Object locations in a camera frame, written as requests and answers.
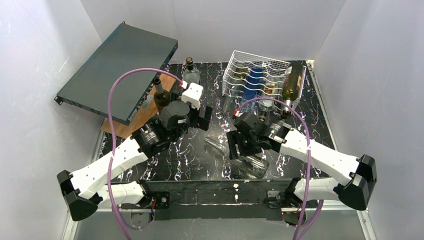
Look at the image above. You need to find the clear square bottle black cap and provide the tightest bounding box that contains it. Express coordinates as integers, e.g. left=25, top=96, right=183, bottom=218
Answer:
left=182, top=57, right=201, bottom=85

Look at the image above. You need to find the blue square glass bottle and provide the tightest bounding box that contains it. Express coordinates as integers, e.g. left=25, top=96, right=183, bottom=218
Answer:
left=241, top=67, right=264, bottom=104

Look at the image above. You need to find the dark green wine bottle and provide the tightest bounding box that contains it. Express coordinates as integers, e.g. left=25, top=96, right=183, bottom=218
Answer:
left=281, top=61, right=304, bottom=108

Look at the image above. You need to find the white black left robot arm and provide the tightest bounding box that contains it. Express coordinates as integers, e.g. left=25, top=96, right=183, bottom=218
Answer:
left=56, top=100, right=213, bottom=222

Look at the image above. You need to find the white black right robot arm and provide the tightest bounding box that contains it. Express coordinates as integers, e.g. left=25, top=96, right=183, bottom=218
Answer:
left=227, top=110, right=377, bottom=211

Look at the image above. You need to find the dark grey rack server box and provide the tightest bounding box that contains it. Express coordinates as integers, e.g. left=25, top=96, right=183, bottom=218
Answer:
left=54, top=22, right=178, bottom=125

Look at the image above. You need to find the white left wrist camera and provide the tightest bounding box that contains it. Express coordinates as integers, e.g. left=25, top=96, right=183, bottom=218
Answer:
left=181, top=81, right=204, bottom=110

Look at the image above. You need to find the white wire wine rack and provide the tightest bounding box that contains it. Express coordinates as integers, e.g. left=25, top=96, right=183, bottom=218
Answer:
left=222, top=50, right=307, bottom=119

